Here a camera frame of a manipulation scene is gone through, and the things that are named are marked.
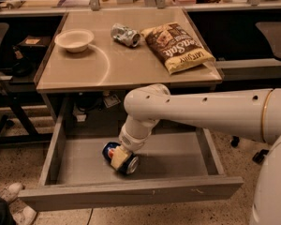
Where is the white paper bowl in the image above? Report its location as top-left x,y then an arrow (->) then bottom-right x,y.
54,29 -> 95,53

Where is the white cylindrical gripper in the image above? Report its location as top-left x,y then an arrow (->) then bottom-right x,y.
111,125 -> 149,171

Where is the crushed silver can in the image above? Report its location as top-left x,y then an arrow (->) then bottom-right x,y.
111,23 -> 141,48

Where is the grey drawer cabinet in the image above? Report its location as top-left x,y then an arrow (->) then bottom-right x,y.
33,7 -> 225,124

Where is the blue pepsi can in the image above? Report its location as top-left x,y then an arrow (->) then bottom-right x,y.
102,142 -> 139,175

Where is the black office chair right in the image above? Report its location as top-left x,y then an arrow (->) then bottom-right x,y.
229,22 -> 281,164

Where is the white sneaker lower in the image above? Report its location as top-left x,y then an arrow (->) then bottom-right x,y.
13,206 -> 37,225

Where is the black box under desk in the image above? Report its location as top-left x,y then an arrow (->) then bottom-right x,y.
17,36 -> 51,57

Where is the grey open top drawer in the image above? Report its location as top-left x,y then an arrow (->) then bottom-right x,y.
18,95 -> 244,212

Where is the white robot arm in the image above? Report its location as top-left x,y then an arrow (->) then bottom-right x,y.
111,83 -> 281,225

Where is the brown sea salt chip bag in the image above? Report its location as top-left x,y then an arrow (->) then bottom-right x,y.
140,22 -> 214,74

